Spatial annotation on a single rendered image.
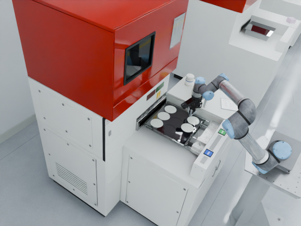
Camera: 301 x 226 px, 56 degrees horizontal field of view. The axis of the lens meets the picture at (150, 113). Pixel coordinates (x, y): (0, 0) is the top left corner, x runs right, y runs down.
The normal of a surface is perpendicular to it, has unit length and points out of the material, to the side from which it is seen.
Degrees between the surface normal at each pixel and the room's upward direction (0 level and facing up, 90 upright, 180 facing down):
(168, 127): 0
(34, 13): 90
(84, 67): 90
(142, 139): 0
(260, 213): 90
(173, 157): 0
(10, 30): 90
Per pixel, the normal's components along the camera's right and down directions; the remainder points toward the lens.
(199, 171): -0.54, 0.51
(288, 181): 0.10, -0.75
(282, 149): -0.22, -0.22
